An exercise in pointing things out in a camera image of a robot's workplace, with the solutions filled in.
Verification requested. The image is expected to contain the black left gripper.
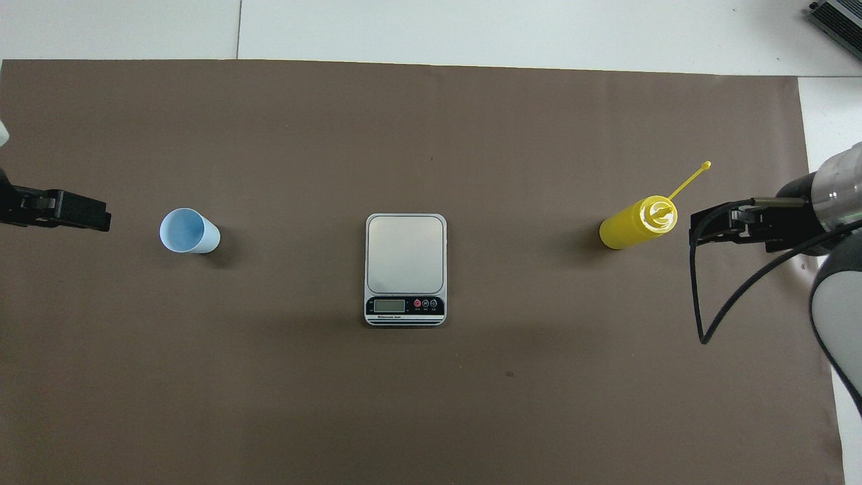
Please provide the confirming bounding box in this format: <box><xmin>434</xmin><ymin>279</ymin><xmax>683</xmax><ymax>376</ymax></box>
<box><xmin>0</xmin><ymin>168</ymin><xmax>112</xmax><ymax>232</ymax></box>

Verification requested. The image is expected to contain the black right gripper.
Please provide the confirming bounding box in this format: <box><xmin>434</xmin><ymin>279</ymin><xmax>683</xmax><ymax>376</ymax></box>
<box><xmin>689</xmin><ymin>172</ymin><xmax>826</xmax><ymax>257</ymax></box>

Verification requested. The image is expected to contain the light blue plastic cup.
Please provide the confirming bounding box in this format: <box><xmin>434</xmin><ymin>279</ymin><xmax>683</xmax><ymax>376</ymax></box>
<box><xmin>160</xmin><ymin>207</ymin><xmax>221</xmax><ymax>255</ymax></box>

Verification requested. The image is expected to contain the yellow squeeze bottle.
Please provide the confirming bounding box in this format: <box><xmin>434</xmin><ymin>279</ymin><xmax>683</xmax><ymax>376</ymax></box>
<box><xmin>599</xmin><ymin>160</ymin><xmax>712</xmax><ymax>251</ymax></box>

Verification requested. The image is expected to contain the silver digital kitchen scale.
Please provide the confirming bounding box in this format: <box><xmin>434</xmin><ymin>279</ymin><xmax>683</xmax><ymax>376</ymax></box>
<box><xmin>364</xmin><ymin>213</ymin><xmax>448</xmax><ymax>327</ymax></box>

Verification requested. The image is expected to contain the grey ribbed metal device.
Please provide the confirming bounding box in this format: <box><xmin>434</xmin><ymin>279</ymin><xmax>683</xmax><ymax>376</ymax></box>
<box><xmin>808</xmin><ymin>0</ymin><xmax>862</xmax><ymax>63</ymax></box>

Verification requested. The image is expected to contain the brown paper table mat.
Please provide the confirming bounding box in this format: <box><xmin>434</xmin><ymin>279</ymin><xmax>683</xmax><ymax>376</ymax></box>
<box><xmin>0</xmin><ymin>59</ymin><xmax>847</xmax><ymax>485</ymax></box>

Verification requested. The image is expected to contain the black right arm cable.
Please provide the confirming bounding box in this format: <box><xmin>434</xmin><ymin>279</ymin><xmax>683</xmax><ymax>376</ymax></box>
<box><xmin>688</xmin><ymin>197</ymin><xmax>862</xmax><ymax>346</ymax></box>

